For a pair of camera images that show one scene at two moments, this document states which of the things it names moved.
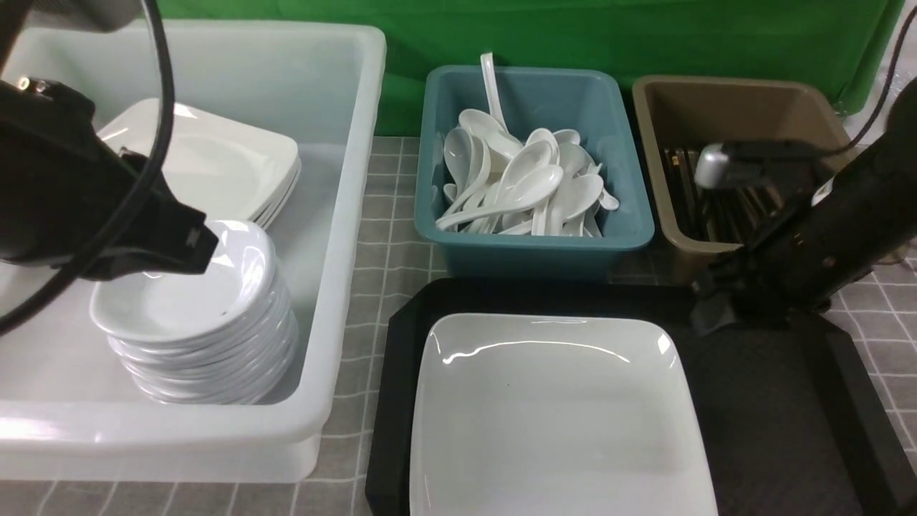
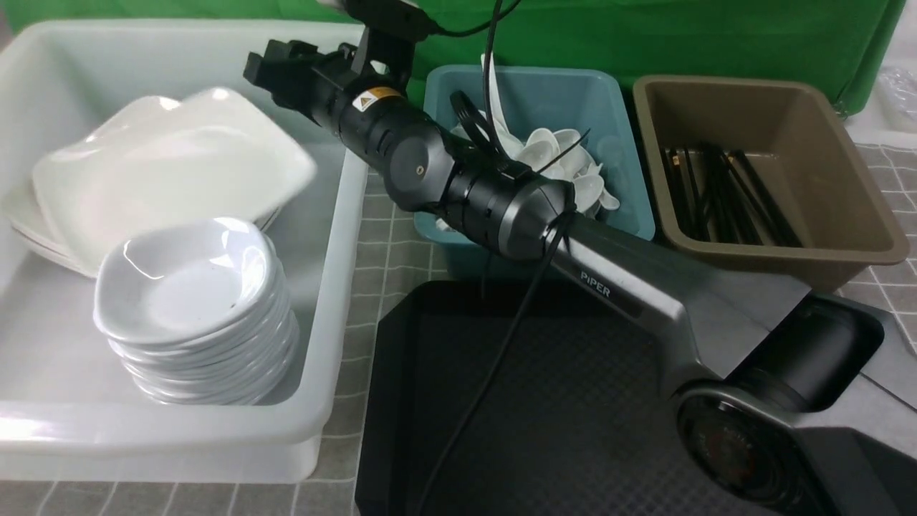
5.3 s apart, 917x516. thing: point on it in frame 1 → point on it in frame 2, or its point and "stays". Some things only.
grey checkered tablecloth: (877, 317) stays
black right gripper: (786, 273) → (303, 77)
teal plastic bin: (589, 102) stays
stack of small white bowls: (228, 335) stays
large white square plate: (554, 414) → (130, 167)
